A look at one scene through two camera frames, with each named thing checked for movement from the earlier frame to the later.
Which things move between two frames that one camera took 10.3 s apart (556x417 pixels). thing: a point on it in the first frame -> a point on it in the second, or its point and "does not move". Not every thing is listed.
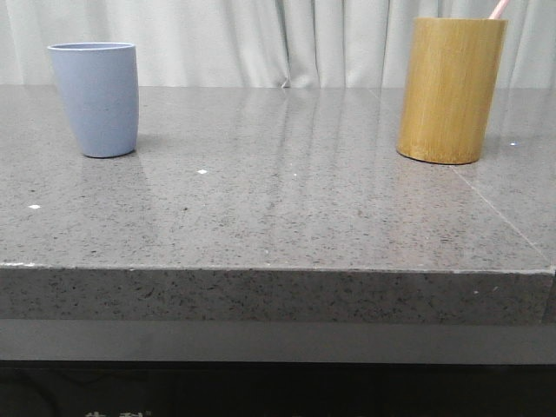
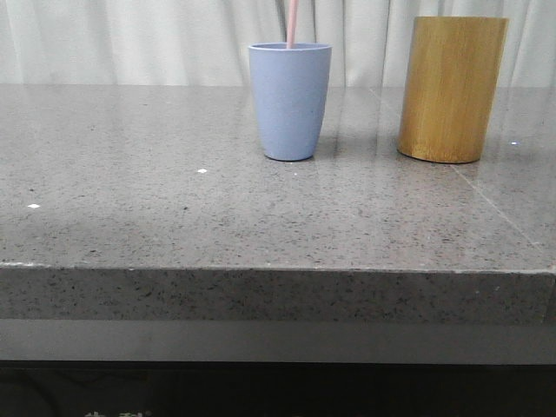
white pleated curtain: x=263 y=43 does not move
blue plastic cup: x=100 y=87 -> x=290 y=89
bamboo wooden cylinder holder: x=450 y=88 does not move
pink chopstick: x=496 y=14 -> x=292 y=23
